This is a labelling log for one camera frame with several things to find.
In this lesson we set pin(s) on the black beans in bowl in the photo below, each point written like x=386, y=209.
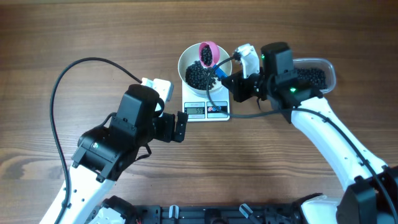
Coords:
x=196, y=77

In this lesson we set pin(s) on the clear plastic container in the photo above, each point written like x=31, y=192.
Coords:
x=320, y=63

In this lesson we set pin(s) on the white bowl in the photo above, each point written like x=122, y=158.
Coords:
x=190, y=55

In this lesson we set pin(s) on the black beans in container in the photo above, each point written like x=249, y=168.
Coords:
x=315, y=76

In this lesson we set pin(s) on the black beans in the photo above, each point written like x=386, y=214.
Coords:
x=196, y=77
x=315, y=76
x=206, y=56

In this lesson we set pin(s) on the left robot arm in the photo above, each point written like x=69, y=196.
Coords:
x=104, y=153

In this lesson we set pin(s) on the pink scoop with blue handle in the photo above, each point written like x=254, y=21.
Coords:
x=219, y=73

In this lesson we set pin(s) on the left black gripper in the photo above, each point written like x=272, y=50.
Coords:
x=179, y=127

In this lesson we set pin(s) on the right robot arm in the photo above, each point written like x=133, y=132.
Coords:
x=369, y=184

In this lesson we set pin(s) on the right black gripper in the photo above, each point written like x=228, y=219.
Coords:
x=236, y=87

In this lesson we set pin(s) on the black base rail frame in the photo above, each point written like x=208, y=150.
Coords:
x=117, y=210

